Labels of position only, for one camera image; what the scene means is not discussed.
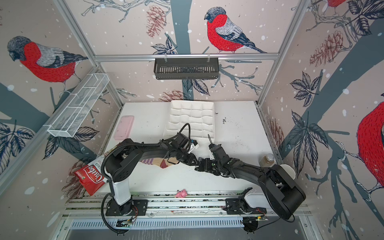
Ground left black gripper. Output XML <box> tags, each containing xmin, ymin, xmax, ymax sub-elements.
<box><xmin>176</xmin><ymin>148</ymin><xmax>201</xmax><ymax>166</ymax></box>

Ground black grey argyle sock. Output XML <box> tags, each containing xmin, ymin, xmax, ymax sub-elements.
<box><xmin>195</xmin><ymin>158</ymin><xmax>213</xmax><ymax>173</ymax></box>

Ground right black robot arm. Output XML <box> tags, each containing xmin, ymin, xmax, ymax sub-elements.
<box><xmin>193</xmin><ymin>144</ymin><xmax>306</xmax><ymax>221</ymax></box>

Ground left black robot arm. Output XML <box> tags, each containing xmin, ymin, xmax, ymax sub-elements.
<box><xmin>101</xmin><ymin>134</ymin><xmax>199</xmax><ymax>216</ymax></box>

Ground beige maroon striped sock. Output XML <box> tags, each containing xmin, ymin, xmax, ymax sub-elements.
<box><xmin>141</xmin><ymin>158</ymin><xmax>179</xmax><ymax>169</ymax></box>

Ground white compartment organizer tray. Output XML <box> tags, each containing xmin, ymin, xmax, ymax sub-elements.
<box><xmin>163</xmin><ymin>100</ymin><xmax>216</xmax><ymax>145</ymax></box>

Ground small pink toy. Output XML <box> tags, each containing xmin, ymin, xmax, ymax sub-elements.
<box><xmin>175</xmin><ymin>189</ymin><xmax>188</xmax><ymax>198</ymax></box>

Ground amber jar with lid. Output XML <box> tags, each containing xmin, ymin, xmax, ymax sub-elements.
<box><xmin>259</xmin><ymin>154</ymin><xmax>276</xmax><ymax>168</ymax></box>

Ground pink rectangular case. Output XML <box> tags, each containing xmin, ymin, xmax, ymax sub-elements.
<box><xmin>114</xmin><ymin>116</ymin><xmax>135</xmax><ymax>141</ymax></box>

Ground white paper cup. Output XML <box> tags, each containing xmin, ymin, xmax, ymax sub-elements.
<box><xmin>280</xmin><ymin>164</ymin><xmax>296</xmax><ymax>180</ymax></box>

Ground red snack chip bag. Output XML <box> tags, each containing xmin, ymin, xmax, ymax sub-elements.
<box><xmin>75</xmin><ymin>155</ymin><xmax>107</xmax><ymax>196</ymax></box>

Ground horizontal aluminium back bar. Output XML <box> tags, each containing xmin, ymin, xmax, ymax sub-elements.
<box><xmin>94</xmin><ymin>53</ymin><xmax>280</xmax><ymax>63</ymax></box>

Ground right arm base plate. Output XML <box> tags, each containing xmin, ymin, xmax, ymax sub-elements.
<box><xmin>223</xmin><ymin>188</ymin><xmax>270</xmax><ymax>215</ymax></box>

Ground aluminium front rail frame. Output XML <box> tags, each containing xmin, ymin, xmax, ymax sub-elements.
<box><xmin>63</xmin><ymin>192</ymin><xmax>240</xmax><ymax>218</ymax></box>

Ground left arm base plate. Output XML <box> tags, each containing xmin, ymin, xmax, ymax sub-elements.
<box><xmin>106</xmin><ymin>198</ymin><xmax>149</xmax><ymax>217</ymax></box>

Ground black hanging wall basket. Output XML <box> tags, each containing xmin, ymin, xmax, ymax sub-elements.
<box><xmin>154</xmin><ymin>58</ymin><xmax>219</xmax><ymax>80</ymax></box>

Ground left black base cable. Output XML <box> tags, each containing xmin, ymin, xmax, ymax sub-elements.
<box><xmin>100</xmin><ymin>193</ymin><xmax>133</xmax><ymax>235</ymax></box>

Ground white wire mesh shelf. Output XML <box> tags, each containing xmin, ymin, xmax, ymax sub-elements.
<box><xmin>48</xmin><ymin>73</ymin><xmax>110</xmax><ymax>138</ymax></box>

